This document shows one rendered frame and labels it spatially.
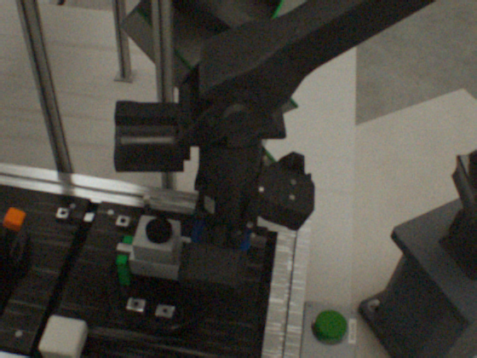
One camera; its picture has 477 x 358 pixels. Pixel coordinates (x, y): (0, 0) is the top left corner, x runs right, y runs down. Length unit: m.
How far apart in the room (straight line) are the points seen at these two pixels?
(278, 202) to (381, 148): 0.59
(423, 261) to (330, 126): 0.48
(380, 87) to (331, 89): 1.47
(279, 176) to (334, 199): 0.44
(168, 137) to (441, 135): 0.78
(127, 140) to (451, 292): 0.41
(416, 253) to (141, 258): 0.32
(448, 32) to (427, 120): 2.00
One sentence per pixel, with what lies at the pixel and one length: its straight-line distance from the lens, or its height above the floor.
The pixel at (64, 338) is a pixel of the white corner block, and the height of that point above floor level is 0.99.
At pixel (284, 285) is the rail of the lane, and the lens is 0.77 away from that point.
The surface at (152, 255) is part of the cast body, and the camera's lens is 0.65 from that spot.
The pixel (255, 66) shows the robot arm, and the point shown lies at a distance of 0.43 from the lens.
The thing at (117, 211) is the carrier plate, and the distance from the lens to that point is 0.82.
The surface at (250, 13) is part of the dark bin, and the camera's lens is 0.77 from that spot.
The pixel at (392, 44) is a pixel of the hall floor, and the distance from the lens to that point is 2.97.
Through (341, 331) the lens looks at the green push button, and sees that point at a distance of 0.73.
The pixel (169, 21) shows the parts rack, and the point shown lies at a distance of 0.69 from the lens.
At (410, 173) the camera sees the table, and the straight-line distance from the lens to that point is 1.08.
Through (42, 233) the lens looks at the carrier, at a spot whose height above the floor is 0.97.
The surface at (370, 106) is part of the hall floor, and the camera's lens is 2.56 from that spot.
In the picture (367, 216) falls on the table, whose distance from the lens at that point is 0.99.
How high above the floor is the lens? 1.61
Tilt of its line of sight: 49 degrees down
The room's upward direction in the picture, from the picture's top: 5 degrees clockwise
